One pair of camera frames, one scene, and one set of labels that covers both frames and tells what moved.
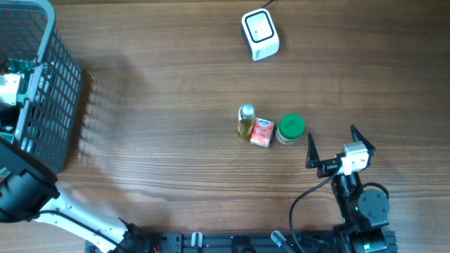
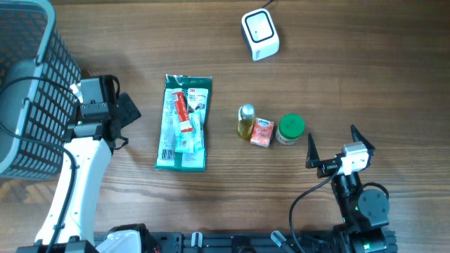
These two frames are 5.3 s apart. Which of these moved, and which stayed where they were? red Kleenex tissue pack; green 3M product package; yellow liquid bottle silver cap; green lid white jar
Moved: green 3M product package
Stayed: yellow liquid bottle silver cap; green lid white jar; red Kleenex tissue pack
